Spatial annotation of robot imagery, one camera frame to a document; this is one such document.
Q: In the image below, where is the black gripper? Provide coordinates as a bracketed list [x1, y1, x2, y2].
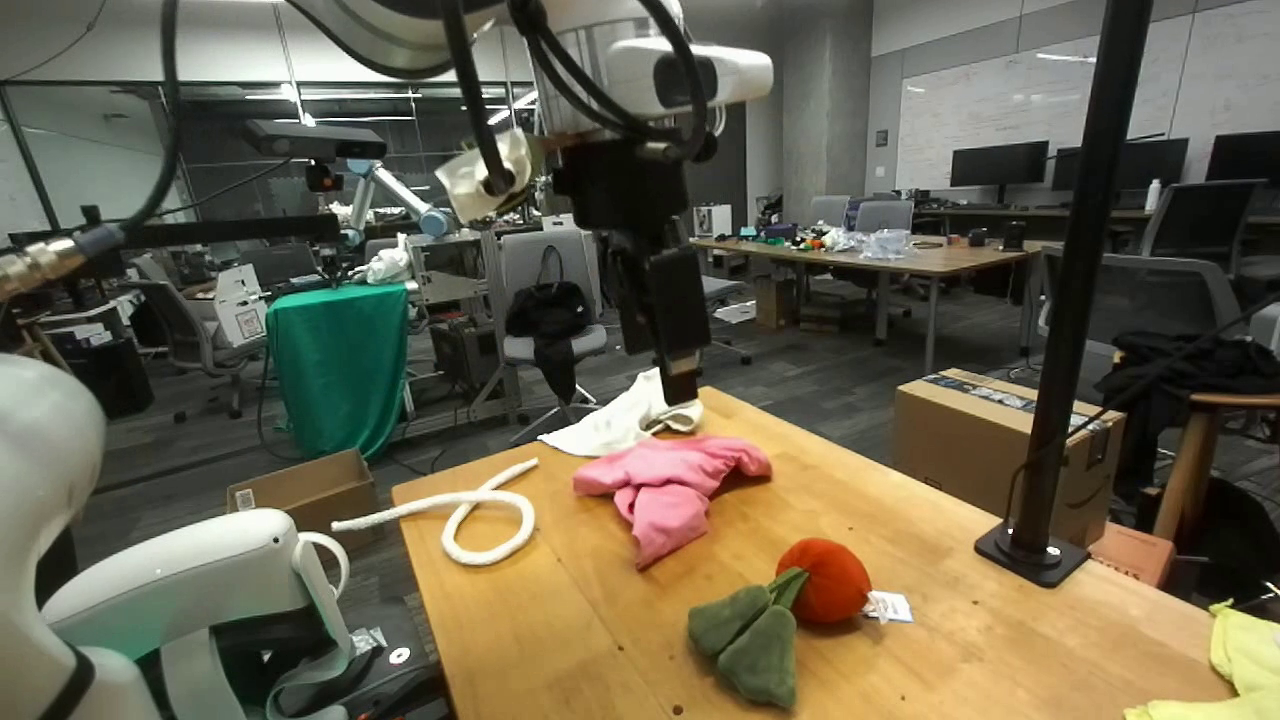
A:
[555, 136, 717, 407]

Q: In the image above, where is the white ribbed towel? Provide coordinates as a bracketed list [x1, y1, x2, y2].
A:
[537, 366, 710, 466]

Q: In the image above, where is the thick white rope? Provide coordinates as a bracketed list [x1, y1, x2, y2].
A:
[330, 457, 544, 572]

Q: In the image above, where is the yellow-green cloth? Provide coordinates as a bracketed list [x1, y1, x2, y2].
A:
[1124, 601, 1280, 720]

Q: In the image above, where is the black office chair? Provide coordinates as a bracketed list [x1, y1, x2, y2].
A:
[698, 237, 757, 379]

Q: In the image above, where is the black handbag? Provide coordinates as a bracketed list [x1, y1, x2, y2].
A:
[506, 243, 596, 343]

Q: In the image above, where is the white swivel chair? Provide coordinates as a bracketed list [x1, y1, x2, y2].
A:
[494, 323, 618, 445]

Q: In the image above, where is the pink cloth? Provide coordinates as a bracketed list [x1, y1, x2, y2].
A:
[574, 434, 776, 572]

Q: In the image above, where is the long wooden office table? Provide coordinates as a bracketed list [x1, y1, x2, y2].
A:
[694, 237, 1072, 376]

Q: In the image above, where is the cardboard box with black tape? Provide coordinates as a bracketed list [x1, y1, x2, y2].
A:
[893, 370, 1132, 553]

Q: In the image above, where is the green cloth drape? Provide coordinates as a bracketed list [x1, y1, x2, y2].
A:
[262, 281, 415, 466]

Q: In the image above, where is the black computer monitor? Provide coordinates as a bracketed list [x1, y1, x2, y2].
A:
[948, 140, 1053, 193]
[1053, 136, 1194, 197]
[1206, 128, 1280, 188]

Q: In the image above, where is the small open cardboard box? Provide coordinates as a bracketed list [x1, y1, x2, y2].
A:
[221, 447, 392, 562]

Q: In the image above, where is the black pole stand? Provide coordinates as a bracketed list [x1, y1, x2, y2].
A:
[971, 0, 1161, 594]

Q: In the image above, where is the white paper sign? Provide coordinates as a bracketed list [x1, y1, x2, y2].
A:
[211, 260, 272, 352]

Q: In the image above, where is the grey office chair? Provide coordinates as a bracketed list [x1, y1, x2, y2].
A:
[1084, 253, 1254, 394]

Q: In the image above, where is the black garment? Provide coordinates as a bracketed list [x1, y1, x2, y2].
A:
[1092, 331, 1280, 416]

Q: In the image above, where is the wooden stool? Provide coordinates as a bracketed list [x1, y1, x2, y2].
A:
[1153, 389, 1280, 543]

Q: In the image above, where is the black mesh chair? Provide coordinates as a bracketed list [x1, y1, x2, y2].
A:
[1143, 177, 1264, 273]

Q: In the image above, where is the black stereo camera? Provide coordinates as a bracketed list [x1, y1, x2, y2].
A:
[246, 115, 392, 169]

